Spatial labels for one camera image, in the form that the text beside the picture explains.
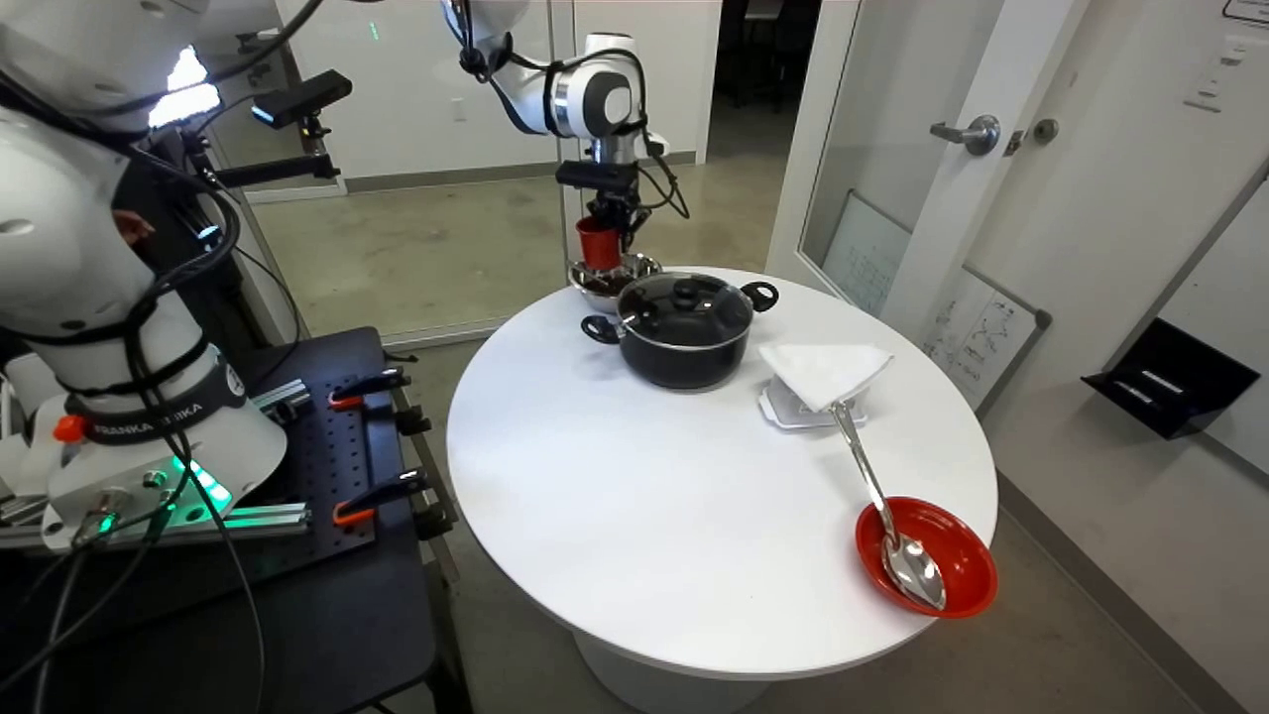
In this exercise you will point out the black workbench cart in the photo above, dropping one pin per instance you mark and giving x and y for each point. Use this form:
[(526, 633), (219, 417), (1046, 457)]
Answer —
[(297, 622)]

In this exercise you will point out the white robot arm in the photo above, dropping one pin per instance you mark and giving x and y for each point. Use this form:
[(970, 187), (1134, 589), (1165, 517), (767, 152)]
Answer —
[(593, 97)]

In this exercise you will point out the black cooking pot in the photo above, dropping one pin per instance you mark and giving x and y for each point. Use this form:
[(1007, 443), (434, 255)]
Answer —
[(680, 370)]

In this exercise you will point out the black camera on mount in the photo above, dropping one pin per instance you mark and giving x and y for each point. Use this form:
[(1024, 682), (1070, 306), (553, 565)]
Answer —
[(302, 103)]

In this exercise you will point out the silver bowl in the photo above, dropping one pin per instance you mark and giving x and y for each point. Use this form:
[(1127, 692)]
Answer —
[(614, 284)]

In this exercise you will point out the white folded napkin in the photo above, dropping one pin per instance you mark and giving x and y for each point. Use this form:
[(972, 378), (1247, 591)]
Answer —
[(807, 382)]

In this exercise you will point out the red plate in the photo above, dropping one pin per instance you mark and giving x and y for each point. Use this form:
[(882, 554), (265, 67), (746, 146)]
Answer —
[(960, 555)]

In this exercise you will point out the glass pot lid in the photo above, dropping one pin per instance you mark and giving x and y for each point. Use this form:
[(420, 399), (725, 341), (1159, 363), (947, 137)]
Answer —
[(683, 310)]

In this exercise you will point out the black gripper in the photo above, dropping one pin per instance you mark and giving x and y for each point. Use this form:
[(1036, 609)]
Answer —
[(609, 171)]

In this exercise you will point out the silver spoon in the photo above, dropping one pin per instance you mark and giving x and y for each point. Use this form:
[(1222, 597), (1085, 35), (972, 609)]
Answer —
[(906, 560)]

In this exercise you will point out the orange-red cup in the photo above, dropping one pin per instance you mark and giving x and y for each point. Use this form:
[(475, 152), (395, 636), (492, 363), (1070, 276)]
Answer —
[(602, 243)]

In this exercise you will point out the white robot base torso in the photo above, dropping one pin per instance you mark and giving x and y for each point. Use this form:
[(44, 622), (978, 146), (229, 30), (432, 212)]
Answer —
[(146, 415)]

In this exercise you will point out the white round table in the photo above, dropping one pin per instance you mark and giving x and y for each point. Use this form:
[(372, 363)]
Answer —
[(680, 528)]

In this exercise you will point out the small whiteboard sign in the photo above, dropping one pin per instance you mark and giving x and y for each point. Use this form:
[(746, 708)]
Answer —
[(984, 333)]

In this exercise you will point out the white door with handle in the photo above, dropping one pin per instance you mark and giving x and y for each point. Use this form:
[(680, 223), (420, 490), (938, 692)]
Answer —
[(906, 129)]

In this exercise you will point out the black wall holder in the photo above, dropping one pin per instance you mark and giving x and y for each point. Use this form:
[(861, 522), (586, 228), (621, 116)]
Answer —
[(1172, 382)]

